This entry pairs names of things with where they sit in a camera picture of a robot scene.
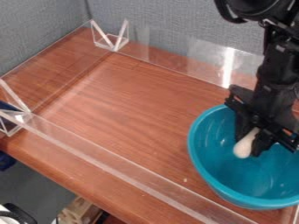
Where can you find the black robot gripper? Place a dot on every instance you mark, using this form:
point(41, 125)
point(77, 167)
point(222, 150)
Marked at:
point(266, 107)

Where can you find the white mushroom with brown cap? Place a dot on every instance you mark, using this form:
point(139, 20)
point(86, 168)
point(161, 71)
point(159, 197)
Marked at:
point(242, 148)

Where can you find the blue plastic bowl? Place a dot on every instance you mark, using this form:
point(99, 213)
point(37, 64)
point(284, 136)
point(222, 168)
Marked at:
point(260, 183)

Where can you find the clear acrylic back barrier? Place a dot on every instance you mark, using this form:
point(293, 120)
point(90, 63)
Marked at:
point(214, 63)

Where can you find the clear acrylic barrier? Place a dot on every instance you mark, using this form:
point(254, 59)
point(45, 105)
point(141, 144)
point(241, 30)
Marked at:
point(59, 64)
point(134, 193)
point(214, 63)

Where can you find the clear acrylic front barrier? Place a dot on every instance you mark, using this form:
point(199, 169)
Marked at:
point(134, 193)

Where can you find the wooden block under table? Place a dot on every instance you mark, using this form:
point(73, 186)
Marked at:
point(79, 212)

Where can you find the clear acrylic left barrier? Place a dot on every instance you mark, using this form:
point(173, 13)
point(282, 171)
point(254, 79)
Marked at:
point(59, 64)

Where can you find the black and white device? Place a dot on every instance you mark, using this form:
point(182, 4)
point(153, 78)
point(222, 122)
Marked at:
point(14, 215)

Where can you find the clear acrylic corner bracket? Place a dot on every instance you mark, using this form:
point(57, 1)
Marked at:
point(110, 41)

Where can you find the clear acrylic front bracket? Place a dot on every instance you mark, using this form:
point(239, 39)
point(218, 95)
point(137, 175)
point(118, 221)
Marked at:
point(14, 111)

